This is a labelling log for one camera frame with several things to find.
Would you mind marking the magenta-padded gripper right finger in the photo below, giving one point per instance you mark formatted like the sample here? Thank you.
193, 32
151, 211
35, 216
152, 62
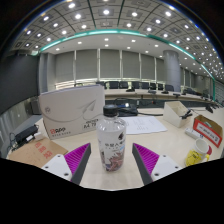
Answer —
146, 159

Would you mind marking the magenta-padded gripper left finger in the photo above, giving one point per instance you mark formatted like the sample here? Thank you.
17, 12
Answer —
77, 159

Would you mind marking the clear printed-label water bottle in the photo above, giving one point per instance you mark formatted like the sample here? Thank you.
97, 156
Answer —
111, 140

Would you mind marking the white printed paper sheet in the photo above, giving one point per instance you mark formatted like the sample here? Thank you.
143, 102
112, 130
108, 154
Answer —
143, 125

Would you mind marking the brown envelope red print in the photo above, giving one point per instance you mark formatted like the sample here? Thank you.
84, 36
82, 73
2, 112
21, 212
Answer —
33, 151

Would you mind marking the large white paper carton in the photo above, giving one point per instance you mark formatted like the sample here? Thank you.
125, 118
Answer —
66, 111

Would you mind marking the small open beige box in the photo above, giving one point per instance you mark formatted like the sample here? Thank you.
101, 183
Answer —
173, 115

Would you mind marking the black desk telephone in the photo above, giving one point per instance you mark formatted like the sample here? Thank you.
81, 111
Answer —
128, 110

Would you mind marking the black power adapter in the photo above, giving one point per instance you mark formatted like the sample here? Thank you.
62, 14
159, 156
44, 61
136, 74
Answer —
25, 133

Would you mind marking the black clip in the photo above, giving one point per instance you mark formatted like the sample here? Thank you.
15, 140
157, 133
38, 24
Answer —
186, 114

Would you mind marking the long curved conference desk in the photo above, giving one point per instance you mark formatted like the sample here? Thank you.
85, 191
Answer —
146, 96

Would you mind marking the flat round red coaster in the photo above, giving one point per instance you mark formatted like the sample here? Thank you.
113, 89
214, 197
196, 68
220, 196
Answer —
209, 150

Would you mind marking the flat cardboard box red label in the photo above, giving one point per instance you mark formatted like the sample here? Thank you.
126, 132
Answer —
208, 131

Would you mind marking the row of black office chairs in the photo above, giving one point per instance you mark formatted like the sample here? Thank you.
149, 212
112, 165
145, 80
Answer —
135, 85

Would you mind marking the black table microphone base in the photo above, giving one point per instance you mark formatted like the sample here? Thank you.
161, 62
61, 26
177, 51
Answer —
209, 108

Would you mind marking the round ceiling lights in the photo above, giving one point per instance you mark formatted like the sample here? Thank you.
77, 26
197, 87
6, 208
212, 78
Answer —
106, 12

